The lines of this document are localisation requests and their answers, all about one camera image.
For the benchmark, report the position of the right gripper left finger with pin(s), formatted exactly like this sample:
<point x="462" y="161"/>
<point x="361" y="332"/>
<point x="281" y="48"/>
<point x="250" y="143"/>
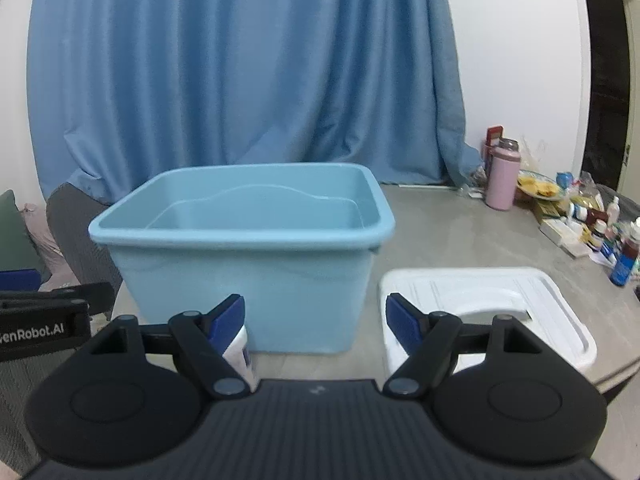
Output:
<point x="181" y="359"/>

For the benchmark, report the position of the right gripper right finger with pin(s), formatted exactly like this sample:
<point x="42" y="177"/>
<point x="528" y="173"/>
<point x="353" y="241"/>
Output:
<point x="434" y="343"/>

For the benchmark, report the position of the white bin lid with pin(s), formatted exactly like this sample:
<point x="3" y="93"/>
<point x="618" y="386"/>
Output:
<point x="477" y="295"/>

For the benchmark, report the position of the green cushion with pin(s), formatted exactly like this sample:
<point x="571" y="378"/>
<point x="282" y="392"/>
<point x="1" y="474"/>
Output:
<point x="17" y="250"/>

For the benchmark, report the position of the grey chair back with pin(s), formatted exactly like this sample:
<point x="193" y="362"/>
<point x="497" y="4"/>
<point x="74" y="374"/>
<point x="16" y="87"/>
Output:
<point x="69" y="213"/>

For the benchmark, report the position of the light blue plastic bin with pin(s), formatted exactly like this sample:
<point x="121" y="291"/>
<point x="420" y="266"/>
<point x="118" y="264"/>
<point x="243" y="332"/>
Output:
<point x="296" y="241"/>

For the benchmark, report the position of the pink thermos bottle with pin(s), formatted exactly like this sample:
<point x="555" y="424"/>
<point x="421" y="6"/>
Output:
<point x="504" y="166"/>

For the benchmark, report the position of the white flat box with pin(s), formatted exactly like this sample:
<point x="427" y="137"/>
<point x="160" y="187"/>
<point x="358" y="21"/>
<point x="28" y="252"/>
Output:
<point x="565" y="238"/>

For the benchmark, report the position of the plate of yellow food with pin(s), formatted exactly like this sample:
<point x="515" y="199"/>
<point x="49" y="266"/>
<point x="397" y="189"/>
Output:
<point x="539" y="186"/>

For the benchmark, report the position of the blue labelled brown bottle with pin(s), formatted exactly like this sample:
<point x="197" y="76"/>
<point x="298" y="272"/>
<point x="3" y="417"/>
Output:
<point x="627" y="258"/>

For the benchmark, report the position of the red box behind thermos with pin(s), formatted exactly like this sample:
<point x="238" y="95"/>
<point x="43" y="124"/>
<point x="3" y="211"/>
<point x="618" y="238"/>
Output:
<point x="492" y="140"/>

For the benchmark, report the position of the small white dropper bottle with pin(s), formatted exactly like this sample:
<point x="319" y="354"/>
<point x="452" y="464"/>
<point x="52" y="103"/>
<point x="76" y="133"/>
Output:
<point x="613" y="210"/>

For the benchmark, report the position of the blue curtain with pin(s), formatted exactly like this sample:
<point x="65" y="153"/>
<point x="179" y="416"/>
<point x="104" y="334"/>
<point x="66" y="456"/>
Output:
<point x="119" y="91"/>

